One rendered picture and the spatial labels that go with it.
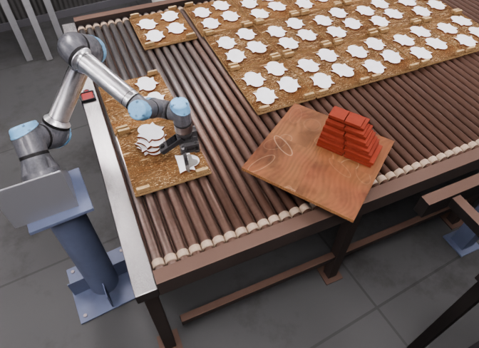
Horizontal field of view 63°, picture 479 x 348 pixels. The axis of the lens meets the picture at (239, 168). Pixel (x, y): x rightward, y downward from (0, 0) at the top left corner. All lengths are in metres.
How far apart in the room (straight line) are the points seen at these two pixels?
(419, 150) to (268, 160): 0.79
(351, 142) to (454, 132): 0.71
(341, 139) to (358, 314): 1.19
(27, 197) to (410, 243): 2.27
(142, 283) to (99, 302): 1.06
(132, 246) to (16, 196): 0.49
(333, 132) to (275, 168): 0.29
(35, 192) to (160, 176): 0.50
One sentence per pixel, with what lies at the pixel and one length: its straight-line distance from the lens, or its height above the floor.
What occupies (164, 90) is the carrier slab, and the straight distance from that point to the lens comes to 2.22.
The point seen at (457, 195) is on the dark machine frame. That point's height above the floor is 1.01.
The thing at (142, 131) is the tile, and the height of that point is 1.00.
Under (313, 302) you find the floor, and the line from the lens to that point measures 2.49.
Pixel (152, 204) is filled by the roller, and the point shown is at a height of 0.92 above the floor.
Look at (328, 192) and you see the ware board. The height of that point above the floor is 1.04.
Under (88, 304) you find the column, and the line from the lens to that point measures 2.59.
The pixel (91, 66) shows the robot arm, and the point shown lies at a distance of 1.58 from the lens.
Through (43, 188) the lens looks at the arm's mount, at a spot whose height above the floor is 1.04.
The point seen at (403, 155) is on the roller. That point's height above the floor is 0.91.
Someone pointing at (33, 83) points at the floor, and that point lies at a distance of 4.27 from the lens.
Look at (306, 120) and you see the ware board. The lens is 1.87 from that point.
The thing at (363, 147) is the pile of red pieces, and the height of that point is 1.11.
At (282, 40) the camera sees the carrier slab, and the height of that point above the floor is 0.95.
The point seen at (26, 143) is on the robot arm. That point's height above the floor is 1.16.
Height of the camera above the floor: 2.27
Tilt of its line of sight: 49 degrees down
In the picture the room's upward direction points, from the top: 1 degrees clockwise
